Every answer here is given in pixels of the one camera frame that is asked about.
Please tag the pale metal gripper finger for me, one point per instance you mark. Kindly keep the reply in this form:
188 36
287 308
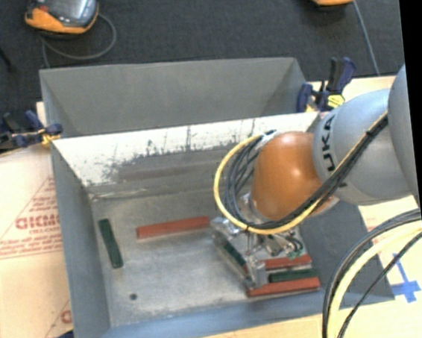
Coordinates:
256 274
224 226

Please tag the dark green block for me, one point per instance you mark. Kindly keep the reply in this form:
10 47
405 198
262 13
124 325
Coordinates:
111 244
235 254
293 275

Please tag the red-brown flat block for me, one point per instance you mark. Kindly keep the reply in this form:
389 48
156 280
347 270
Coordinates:
172 228
281 263
287 287

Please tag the grey metal bin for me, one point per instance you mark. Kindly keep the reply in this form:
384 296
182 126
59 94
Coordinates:
176 269

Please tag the brown cardboard board red print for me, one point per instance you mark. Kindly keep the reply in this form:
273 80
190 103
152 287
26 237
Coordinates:
25 259

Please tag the black cylinder on white bracket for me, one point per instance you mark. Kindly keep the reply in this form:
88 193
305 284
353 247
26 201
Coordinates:
293 245

